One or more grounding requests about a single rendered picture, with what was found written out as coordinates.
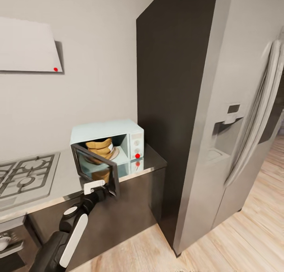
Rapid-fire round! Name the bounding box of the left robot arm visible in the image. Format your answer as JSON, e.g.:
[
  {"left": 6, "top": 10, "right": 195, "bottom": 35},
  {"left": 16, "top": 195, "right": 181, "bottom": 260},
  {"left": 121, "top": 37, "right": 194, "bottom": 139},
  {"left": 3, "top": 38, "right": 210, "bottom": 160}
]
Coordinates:
[{"left": 28, "top": 180, "right": 110, "bottom": 272}]

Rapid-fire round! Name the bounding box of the popcorn bag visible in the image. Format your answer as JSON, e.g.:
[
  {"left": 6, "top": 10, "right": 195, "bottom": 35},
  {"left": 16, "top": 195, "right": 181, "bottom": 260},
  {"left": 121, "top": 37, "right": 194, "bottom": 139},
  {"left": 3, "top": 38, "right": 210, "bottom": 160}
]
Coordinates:
[{"left": 85, "top": 137, "right": 114, "bottom": 159}]

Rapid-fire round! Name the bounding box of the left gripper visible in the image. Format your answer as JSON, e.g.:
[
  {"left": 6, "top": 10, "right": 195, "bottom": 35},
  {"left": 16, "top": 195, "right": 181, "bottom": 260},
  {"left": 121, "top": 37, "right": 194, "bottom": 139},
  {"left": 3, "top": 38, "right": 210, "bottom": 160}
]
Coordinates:
[{"left": 80, "top": 186, "right": 110, "bottom": 209}]

